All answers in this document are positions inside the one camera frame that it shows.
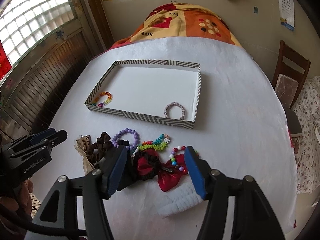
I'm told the brown scrunchie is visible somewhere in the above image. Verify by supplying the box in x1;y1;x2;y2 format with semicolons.
86;132;114;168

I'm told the purple round bead bracelet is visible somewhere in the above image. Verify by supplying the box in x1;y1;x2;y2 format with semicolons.
111;127;140;152

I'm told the black scrunchie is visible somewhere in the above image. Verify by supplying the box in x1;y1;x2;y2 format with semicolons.
133;148;162;181

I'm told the multicolour round bead bracelet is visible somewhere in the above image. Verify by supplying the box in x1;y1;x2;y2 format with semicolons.
169;145;201;173

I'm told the red bow hair clip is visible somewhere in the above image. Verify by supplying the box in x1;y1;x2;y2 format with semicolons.
137;154;189;193

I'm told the beige leopard ribbon bow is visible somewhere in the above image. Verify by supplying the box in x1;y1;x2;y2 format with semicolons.
74;135;94;174

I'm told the colourful flower bead bracelet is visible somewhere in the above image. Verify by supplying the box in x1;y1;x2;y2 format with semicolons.
137;133;171;152

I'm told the rainbow crystal bead bracelet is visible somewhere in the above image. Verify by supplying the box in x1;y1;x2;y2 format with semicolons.
91;91;113;108

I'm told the lilac woven bead bracelet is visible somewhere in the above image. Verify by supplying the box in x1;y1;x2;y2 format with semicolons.
163;101;187;120

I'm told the operator left hand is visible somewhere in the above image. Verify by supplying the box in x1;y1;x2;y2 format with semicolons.
1;179;34;221

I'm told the white table cloth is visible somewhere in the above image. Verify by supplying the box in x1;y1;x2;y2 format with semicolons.
32;37;297;239

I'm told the striped shallow tray box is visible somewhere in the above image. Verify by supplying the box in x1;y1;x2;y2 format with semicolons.
84;59;201;129

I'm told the floral bedding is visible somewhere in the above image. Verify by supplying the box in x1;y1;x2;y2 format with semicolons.
292;76;319;194

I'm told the wooden chair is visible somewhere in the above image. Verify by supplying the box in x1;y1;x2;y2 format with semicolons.
271;40;311;138

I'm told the orange patterned blanket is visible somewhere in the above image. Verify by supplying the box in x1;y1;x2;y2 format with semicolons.
111;3;242;49

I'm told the wall calendar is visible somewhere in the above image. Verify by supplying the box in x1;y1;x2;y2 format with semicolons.
278;0;295;31

